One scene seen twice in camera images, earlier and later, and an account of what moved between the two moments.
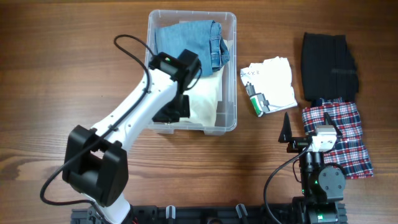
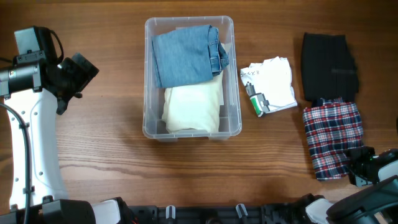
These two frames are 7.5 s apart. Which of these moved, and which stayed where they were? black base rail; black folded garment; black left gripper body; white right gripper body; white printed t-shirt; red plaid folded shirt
Moved: black left gripper body; white right gripper body
Stayed: black folded garment; white printed t-shirt; black base rail; red plaid folded shirt
